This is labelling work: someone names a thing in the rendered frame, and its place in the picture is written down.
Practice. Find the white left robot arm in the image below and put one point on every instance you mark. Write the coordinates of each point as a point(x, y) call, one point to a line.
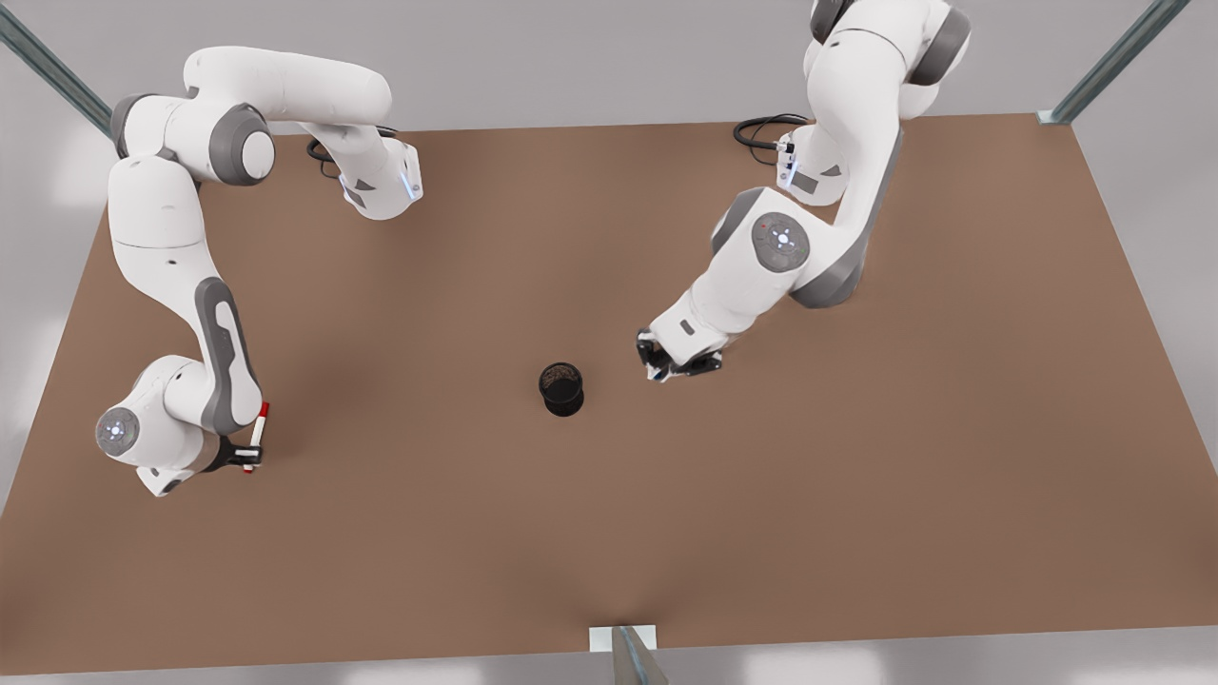
point(837, 190)

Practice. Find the red and white pen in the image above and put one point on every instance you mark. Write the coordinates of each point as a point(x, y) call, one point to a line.
point(257, 436)

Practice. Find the black mesh pen holder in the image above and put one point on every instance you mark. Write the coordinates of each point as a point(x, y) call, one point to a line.
point(561, 388)

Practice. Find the silver frame post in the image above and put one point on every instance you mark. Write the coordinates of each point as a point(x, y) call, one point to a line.
point(630, 655)
point(1113, 62)
point(52, 68)

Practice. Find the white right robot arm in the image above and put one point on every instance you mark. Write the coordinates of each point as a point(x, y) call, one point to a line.
point(162, 238)

